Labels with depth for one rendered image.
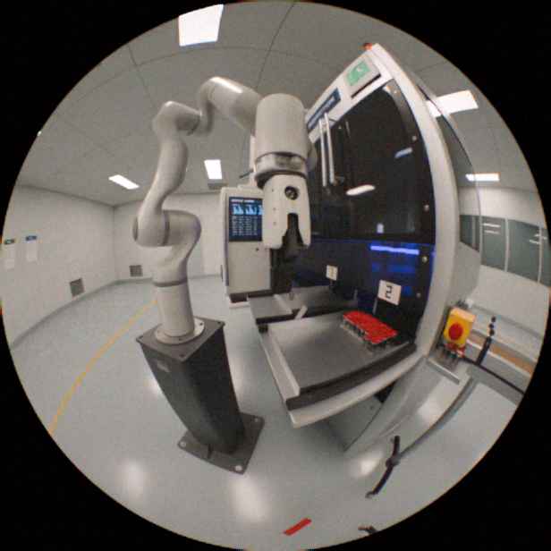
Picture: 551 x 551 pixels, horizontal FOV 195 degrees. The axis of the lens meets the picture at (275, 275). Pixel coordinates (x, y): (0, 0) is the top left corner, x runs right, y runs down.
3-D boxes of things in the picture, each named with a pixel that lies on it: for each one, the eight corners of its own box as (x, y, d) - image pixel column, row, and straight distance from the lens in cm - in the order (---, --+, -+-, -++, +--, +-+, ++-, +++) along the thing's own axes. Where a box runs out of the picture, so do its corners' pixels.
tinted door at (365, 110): (341, 233, 78) (334, 124, 100) (436, 233, 52) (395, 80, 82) (340, 233, 77) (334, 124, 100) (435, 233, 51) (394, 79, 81)
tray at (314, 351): (351, 317, 68) (352, 309, 66) (404, 351, 55) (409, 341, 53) (267, 332, 53) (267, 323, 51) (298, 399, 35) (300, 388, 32)
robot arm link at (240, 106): (242, 125, 59) (299, 186, 38) (203, 100, 51) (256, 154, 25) (263, 105, 59) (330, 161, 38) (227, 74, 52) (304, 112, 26)
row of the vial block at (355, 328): (343, 325, 61) (345, 313, 59) (380, 351, 51) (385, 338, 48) (339, 326, 59) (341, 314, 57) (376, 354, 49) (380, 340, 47)
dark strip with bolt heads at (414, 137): (411, 306, 55) (385, 84, 82) (423, 310, 53) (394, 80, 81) (409, 306, 54) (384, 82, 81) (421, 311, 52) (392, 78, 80)
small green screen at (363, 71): (351, 97, 94) (343, 75, 110) (381, 74, 86) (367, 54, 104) (349, 97, 93) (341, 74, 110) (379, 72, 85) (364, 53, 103)
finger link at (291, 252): (306, 241, 18) (292, 267, 22) (290, 200, 23) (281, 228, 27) (296, 241, 18) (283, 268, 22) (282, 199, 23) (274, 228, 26)
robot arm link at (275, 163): (318, 157, 25) (319, 176, 24) (295, 178, 33) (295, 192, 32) (259, 147, 23) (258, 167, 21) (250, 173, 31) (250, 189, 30)
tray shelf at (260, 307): (323, 291, 104) (324, 288, 103) (430, 351, 64) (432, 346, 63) (247, 298, 88) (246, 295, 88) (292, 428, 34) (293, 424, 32)
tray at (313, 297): (328, 290, 99) (328, 284, 98) (358, 306, 80) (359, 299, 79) (274, 296, 85) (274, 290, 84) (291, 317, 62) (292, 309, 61)
